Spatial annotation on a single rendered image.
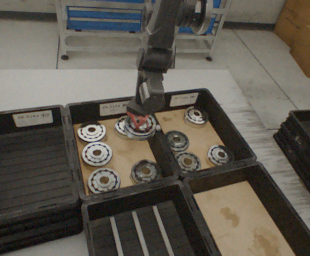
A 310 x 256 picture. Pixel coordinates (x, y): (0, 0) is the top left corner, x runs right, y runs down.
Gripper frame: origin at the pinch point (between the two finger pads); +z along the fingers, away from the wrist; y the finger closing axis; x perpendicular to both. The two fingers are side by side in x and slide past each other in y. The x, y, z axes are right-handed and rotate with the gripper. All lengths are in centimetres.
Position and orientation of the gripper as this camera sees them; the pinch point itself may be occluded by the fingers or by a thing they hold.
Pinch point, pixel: (140, 120)
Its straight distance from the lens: 83.8
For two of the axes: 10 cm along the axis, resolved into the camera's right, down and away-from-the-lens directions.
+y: 4.6, -6.3, 6.3
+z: -1.4, 6.5, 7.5
